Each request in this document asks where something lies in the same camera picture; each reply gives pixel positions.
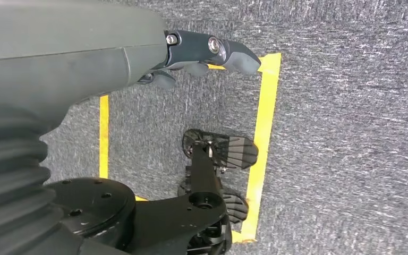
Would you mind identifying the black robot foot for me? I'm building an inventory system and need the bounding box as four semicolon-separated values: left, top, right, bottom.
182;128;259;171
177;183;250;225

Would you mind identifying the black robot right foot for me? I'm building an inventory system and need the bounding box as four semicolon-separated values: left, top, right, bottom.
177;183;250;225

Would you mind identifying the black robot left foot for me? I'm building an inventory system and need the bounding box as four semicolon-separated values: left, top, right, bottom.
182;128;259;171

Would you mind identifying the yellow floor tape square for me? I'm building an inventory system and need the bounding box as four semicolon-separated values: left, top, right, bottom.
99;53;282;244

